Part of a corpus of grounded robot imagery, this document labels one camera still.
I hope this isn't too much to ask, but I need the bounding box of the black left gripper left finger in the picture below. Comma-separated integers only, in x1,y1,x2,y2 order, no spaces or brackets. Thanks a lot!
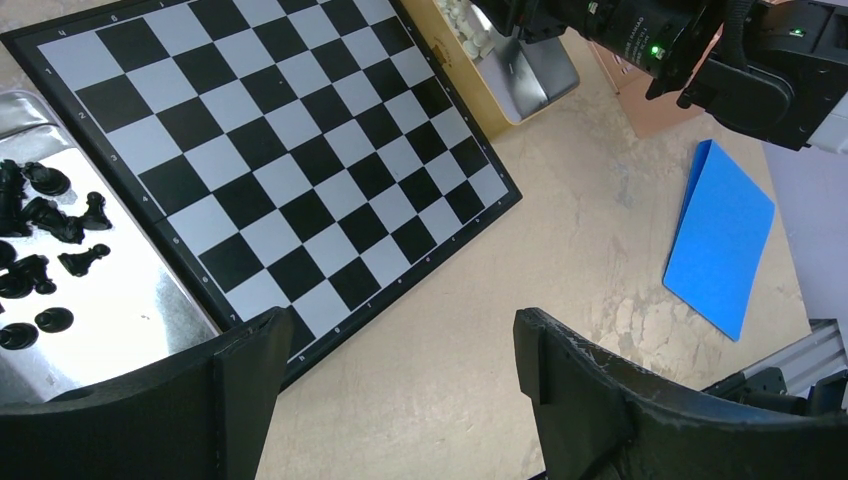
1,307,294,479

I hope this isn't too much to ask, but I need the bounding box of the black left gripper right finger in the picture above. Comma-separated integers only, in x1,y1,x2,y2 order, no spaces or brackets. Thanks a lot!
513,308,847,479

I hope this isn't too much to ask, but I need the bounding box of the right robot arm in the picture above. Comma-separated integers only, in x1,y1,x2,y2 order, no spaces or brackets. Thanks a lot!
479,1,847,479

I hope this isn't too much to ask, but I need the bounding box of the silver tray of black pieces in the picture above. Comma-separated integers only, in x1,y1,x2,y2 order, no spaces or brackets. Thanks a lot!
1,90,218,404

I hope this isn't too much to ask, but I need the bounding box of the black chess piece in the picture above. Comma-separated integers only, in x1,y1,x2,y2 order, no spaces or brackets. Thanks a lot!
1,255,57,299
22,162,71,196
34,307,74,333
79,191,113,231
58,244,111,277
0,323,39,350
21,197,85,244

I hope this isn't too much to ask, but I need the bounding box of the yellow tray of white pieces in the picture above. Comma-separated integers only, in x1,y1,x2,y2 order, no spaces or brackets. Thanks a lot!
402,0,579,140

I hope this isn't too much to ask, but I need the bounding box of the blue flat sheet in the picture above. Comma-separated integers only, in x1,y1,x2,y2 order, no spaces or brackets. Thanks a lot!
663,140,775,341

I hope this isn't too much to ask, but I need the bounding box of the black and white chessboard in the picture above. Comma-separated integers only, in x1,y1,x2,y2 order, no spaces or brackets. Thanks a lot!
1,1,521,384

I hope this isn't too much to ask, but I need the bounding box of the aluminium frame rail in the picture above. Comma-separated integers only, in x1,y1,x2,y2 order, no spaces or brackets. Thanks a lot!
703,319,847,417

